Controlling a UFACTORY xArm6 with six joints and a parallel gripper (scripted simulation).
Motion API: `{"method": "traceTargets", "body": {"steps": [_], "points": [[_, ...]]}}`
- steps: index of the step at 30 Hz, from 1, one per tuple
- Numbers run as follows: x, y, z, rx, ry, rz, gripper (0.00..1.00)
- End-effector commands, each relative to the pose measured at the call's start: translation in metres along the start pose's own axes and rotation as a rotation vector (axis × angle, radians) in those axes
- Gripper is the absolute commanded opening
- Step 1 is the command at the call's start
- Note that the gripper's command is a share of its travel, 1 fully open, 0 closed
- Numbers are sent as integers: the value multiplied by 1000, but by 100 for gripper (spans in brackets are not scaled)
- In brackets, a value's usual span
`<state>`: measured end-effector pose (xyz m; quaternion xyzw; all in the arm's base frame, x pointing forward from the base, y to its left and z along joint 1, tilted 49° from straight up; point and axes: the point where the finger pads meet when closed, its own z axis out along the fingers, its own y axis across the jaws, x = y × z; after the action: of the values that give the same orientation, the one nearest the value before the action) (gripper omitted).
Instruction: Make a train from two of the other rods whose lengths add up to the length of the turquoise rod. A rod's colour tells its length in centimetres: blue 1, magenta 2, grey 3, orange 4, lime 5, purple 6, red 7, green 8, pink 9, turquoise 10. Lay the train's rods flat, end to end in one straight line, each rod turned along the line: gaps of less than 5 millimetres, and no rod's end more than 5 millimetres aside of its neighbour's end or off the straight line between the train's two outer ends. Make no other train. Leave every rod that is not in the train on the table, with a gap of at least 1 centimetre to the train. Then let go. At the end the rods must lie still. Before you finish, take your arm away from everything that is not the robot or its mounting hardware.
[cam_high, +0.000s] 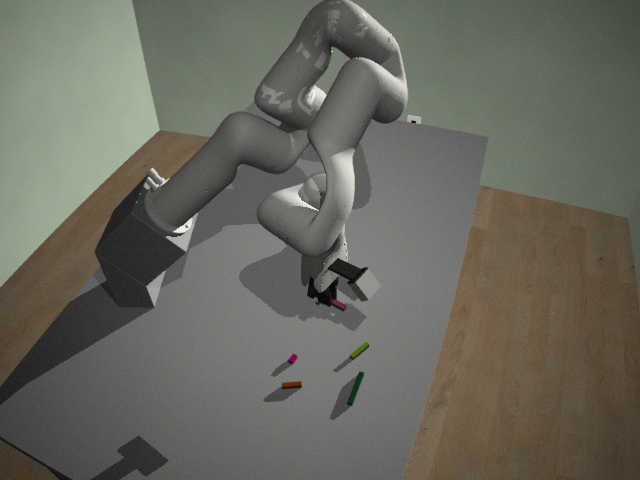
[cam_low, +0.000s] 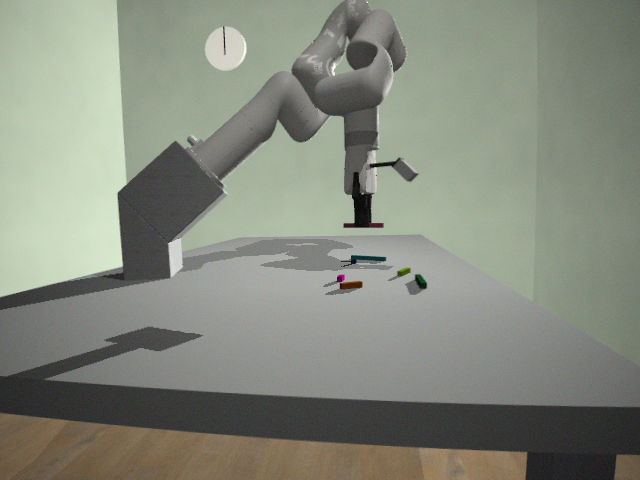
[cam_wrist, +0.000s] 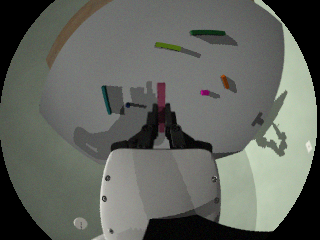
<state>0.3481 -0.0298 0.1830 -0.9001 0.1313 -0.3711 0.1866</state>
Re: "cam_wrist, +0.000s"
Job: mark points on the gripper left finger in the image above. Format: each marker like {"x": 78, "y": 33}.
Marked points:
{"x": 143, "y": 138}

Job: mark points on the short magenta block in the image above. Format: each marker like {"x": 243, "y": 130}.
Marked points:
{"x": 204, "y": 92}

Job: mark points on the orange rod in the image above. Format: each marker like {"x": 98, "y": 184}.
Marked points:
{"x": 225, "y": 81}

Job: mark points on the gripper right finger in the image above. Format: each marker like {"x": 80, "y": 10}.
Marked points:
{"x": 177, "y": 138}

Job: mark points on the pink rod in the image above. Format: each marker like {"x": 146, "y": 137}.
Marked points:
{"x": 161, "y": 106}

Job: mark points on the dark green rod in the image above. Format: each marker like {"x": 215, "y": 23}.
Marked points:
{"x": 211, "y": 32}

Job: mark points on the lime green rod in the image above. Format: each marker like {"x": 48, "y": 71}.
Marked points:
{"x": 169, "y": 46}

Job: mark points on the turquoise rod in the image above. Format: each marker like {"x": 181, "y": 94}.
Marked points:
{"x": 105, "y": 95}

